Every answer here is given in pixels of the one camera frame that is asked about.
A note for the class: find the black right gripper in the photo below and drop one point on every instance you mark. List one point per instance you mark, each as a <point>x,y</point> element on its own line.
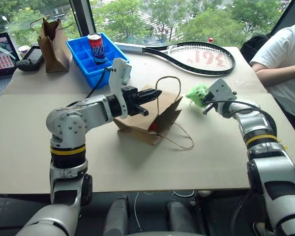
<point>212,104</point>

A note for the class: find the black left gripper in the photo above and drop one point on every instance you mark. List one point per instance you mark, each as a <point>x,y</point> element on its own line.
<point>130,98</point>

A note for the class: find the green plush toy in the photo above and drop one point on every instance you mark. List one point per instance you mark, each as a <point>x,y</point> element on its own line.
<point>196,94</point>

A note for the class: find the person's bare forearm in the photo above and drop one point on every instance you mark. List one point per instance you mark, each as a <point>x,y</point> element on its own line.
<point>277,76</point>

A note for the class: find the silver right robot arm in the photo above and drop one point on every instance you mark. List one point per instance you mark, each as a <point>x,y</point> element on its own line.
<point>265,147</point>

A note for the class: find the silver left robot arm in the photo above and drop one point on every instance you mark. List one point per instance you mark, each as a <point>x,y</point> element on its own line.
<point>68,127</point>

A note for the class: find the red plush toy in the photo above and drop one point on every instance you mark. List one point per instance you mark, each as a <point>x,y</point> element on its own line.
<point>153,126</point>

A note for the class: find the black bag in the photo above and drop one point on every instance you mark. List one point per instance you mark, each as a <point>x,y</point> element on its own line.
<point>254,46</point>

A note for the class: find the tall brown paper bag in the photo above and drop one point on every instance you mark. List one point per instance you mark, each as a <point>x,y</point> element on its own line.
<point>54,46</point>

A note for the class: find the black tennis racket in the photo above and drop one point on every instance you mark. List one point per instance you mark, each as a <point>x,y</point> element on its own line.
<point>201,57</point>

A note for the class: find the red bottle cap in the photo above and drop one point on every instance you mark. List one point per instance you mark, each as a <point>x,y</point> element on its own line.
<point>210,39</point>

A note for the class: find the blue plastic compartment tray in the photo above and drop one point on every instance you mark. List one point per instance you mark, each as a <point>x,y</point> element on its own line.
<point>88,66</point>

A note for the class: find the red and blue soda can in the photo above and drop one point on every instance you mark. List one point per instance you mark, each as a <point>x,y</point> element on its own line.
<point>97,49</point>

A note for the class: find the person in white t-shirt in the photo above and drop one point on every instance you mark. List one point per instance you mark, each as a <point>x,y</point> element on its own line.
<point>285,54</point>

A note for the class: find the grey rounded robot leg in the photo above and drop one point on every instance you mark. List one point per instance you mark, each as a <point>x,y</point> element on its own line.
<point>116,216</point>
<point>180,217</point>

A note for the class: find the black handheld controller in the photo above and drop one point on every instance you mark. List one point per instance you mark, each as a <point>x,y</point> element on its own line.
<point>30,60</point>

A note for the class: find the cup with purple lid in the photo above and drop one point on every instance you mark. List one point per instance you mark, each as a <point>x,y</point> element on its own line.
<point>23,51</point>

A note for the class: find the white shoe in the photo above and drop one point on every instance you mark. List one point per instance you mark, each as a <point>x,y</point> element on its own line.
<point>261,229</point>

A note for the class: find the open laptop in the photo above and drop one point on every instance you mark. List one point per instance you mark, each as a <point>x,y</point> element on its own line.
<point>0,64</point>

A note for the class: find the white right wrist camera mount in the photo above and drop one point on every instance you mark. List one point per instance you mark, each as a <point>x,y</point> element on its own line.
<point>222,89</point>

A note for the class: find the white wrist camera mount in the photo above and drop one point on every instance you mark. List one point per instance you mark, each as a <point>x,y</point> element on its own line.
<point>222,89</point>
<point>116,73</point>

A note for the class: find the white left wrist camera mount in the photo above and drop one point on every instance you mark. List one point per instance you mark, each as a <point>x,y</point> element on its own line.
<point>116,73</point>

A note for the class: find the dark slanted window frame post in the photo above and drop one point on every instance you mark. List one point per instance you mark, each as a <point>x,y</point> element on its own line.
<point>284,14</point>

